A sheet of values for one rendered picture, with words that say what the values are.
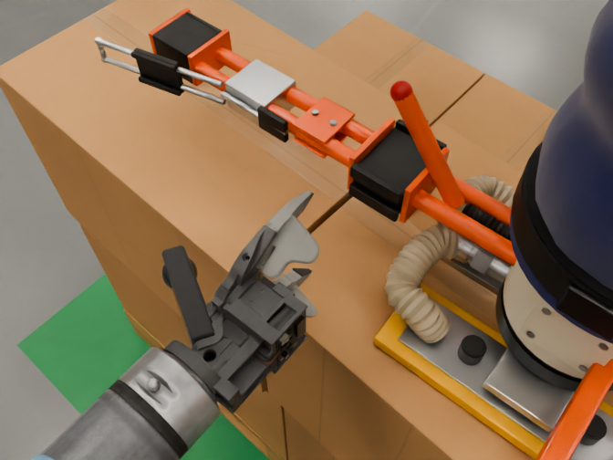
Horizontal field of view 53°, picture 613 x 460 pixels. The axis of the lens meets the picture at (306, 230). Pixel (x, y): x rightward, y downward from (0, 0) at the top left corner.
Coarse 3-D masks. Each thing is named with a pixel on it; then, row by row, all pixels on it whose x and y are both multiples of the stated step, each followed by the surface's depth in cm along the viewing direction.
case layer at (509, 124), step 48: (336, 48) 165; (384, 48) 165; (432, 48) 165; (432, 96) 155; (480, 96) 155; (528, 96) 155; (480, 144) 146; (528, 144) 146; (96, 240) 131; (144, 288) 128; (288, 432) 121
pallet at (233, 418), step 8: (136, 320) 164; (136, 328) 171; (144, 336) 170; (152, 336) 161; (152, 344) 169; (160, 344) 160; (224, 408) 163; (224, 416) 163; (232, 416) 161; (240, 424) 160; (248, 432) 159; (256, 440) 158; (264, 440) 146; (264, 448) 157; (272, 448) 145; (272, 456) 152; (280, 456) 144
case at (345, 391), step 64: (448, 128) 94; (320, 256) 81; (384, 256) 81; (320, 320) 76; (384, 320) 76; (320, 384) 84; (384, 384) 71; (384, 448) 81; (448, 448) 67; (512, 448) 67
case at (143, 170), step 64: (128, 0) 112; (192, 0) 112; (64, 64) 102; (320, 64) 102; (64, 128) 94; (128, 128) 94; (192, 128) 94; (256, 128) 94; (64, 192) 123; (128, 192) 89; (192, 192) 87; (256, 192) 87; (320, 192) 87; (128, 256) 119; (192, 256) 87
